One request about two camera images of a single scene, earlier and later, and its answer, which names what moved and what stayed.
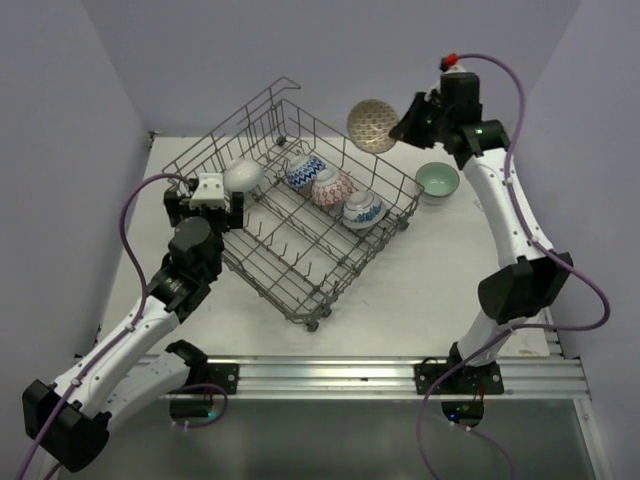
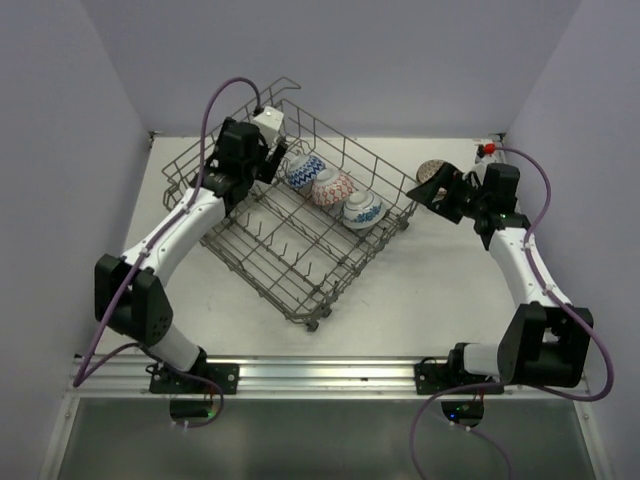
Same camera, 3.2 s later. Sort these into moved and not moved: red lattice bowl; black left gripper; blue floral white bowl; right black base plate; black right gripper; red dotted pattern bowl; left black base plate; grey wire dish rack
Moved: black right gripper; black left gripper; red dotted pattern bowl
Not moved: right black base plate; blue floral white bowl; grey wire dish rack; red lattice bowl; left black base plate
